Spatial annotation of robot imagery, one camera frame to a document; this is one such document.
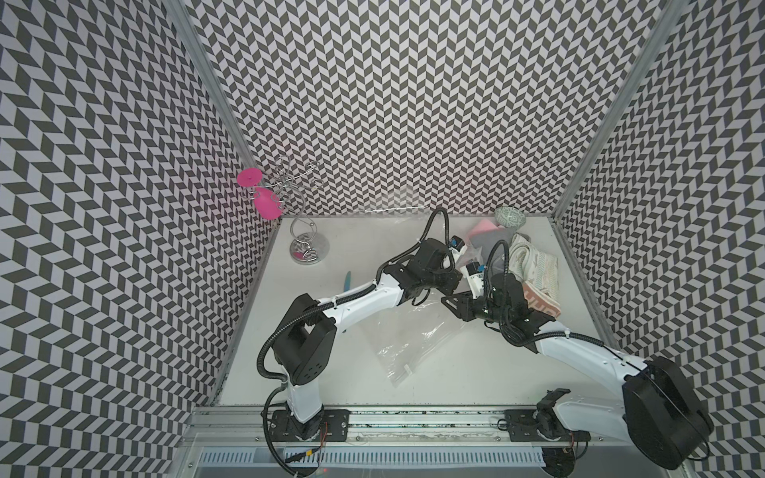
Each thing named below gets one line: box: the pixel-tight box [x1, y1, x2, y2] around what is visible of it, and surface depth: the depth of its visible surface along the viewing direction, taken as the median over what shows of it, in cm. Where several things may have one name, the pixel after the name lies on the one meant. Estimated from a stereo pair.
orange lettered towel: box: [521, 280, 562, 319], surface depth 91 cm
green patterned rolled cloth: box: [494, 206, 527, 231], surface depth 118 cm
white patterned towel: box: [509, 233, 560, 303], surface depth 93 cm
